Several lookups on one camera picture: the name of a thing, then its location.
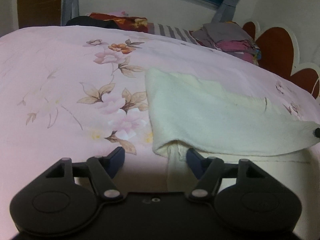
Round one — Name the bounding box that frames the pink floral bed sheet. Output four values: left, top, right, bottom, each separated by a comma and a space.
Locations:
1, 26, 319, 239

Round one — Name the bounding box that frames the red white scalloped headboard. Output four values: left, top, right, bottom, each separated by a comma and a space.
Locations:
242, 21, 319, 99

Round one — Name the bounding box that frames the grey white striped pillow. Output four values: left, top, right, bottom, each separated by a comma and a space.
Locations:
147, 23, 200, 45

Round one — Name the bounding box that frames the brown wooden door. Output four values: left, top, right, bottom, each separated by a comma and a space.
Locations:
17, 0, 62, 28

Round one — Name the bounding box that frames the black cloth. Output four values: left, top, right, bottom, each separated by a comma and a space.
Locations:
66, 16, 120, 29

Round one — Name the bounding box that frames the pale green long-sleeve shirt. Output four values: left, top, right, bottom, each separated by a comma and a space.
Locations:
145, 68, 319, 191

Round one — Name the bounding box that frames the stack of folded clothes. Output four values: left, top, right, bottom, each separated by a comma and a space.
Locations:
191, 22, 261, 66

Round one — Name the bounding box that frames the red patterned cloth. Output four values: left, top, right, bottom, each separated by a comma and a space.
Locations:
89, 12, 148, 33

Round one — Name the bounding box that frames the left grey curtain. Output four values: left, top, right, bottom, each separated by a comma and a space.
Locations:
61, 0, 79, 26

